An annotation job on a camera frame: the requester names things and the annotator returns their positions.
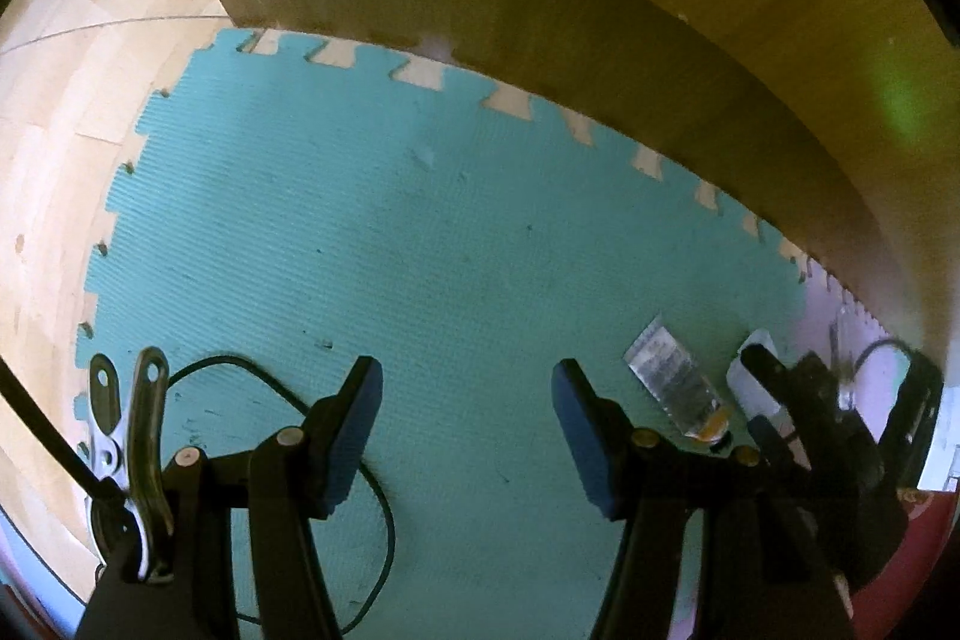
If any thin black cable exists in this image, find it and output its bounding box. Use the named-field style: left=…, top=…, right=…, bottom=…
left=855, top=337, right=917, bottom=380
left=169, top=353, right=396, bottom=637

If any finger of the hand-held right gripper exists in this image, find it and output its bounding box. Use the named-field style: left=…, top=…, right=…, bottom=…
left=739, top=343, right=809, bottom=420
left=749, top=416, right=812, bottom=469

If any pink foam mat tile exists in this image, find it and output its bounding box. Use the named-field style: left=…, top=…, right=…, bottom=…
left=802, top=291, right=912, bottom=438

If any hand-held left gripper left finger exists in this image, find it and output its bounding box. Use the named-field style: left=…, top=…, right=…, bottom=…
left=75, top=355, right=385, bottom=640

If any green foam mat tile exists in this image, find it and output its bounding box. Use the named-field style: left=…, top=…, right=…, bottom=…
left=75, top=26, right=826, bottom=640

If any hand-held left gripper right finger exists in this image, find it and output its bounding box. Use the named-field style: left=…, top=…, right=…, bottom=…
left=551, top=357, right=856, bottom=640

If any black braided cable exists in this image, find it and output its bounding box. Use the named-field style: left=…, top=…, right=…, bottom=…
left=0, top=357, right=125, bottom=506

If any white rectangular block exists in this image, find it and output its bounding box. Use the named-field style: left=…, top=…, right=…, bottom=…
left=726, top=329, right=809, bottom=470

